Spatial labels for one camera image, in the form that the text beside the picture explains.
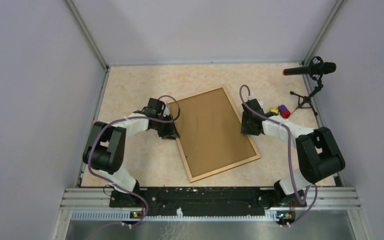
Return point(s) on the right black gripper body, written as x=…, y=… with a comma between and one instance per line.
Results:
x=246, y=128

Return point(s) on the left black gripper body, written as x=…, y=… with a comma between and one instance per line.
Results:
x=164, y=129

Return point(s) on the brown backing board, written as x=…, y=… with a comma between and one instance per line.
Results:
x=212, y=132

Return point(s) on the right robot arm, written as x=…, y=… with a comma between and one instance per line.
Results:
x=313, y=154

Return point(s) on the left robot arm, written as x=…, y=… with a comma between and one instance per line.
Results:
x=104, y=151

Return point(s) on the yellow owl toy block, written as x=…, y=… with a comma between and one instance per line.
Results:
x=274, y=111

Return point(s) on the purple red toy block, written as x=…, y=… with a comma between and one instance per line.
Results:
x=284, y=111

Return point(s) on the microphone tripod stand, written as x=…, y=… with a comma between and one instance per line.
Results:
x=305, y=102

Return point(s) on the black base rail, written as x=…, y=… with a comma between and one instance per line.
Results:
x=204, y=201

